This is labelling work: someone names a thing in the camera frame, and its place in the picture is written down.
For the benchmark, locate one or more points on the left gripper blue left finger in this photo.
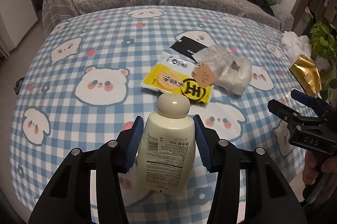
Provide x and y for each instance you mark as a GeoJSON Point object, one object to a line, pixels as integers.
{"type": "Point", "coordinates": [134, 137]}

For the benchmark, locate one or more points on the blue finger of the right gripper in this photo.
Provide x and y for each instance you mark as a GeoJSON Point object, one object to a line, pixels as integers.
{"type": "Point", "coordinates": [302, 98]}
{"type": "Point", "coordinates": [285, 113]}

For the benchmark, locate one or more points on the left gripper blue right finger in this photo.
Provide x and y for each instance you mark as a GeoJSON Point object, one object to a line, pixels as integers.
{"type": "Point", "coordinates": [203, 146]}

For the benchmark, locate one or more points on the cream lotion tube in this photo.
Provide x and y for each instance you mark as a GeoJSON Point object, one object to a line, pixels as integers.
{"type": "Point", "coordinates": [167, 149]}

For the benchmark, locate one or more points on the yellow snack packet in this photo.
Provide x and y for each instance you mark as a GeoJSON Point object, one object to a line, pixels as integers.
{"type": "Point", "coordinates": [174, 75]}

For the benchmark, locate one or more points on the person right hand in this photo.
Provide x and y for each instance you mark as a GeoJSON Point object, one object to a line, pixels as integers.
{"type": "Point", "coordinates": [310, 173]}

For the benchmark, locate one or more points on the gold tissue pack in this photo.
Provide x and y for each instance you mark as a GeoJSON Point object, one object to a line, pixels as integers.
{"type": "Point", "coordinates": [307, 75]}

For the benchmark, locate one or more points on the white crumpled tissue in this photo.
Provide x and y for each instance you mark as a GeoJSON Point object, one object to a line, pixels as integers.
{"type": "Point", "coordinates": [294, 46]}

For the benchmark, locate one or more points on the green potted plant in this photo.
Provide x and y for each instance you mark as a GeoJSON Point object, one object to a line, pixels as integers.
{"type": "Point", "coordinates": [323, 48]}

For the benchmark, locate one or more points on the white pouch with tag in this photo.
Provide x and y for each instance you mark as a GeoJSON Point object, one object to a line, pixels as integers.
{"type": "Point", "coordinates": [233, 73]}

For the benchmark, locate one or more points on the blue checked bear tablecloth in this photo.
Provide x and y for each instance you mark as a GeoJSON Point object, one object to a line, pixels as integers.
{"type": "Point", "coordinates": [83, 87]}

